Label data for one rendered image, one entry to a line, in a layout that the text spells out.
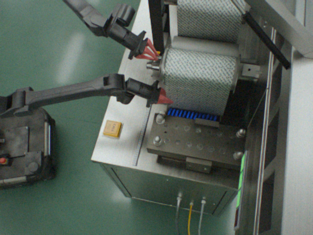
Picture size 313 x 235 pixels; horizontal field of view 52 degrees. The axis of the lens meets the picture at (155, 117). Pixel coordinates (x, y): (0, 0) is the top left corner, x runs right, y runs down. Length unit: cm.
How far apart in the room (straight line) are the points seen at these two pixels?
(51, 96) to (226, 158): 72
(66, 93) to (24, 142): 115
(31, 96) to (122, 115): 42
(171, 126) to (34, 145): 126
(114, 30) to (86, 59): 174
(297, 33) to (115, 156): 97
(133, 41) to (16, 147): 144
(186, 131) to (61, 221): 135
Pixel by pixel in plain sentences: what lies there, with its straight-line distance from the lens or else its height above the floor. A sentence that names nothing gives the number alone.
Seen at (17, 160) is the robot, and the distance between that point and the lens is 236.
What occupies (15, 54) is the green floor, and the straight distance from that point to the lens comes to 314.
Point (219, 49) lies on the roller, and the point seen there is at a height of 123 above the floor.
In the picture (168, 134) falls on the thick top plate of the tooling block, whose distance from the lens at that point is 130.
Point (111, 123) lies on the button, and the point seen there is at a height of 92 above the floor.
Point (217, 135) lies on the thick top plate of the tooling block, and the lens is 131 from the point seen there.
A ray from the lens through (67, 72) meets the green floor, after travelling 284.
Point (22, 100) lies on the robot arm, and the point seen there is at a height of 119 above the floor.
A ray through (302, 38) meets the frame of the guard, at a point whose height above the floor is 171.
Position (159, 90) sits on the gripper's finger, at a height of 114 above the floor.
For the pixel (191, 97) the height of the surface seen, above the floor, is 115.
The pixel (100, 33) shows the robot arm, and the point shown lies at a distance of 118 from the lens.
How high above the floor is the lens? 224
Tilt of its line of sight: 65 degrees down
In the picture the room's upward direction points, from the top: 9 degrees counter-clockwise
